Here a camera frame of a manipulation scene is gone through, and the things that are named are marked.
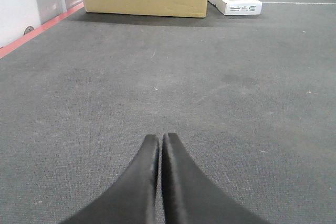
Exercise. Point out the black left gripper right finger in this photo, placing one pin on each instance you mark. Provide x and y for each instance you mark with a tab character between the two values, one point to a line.
189	196

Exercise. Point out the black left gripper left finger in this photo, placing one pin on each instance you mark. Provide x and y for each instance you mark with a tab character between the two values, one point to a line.
131	199

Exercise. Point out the long white carton box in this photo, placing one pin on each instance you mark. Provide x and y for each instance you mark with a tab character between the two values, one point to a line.
238	7

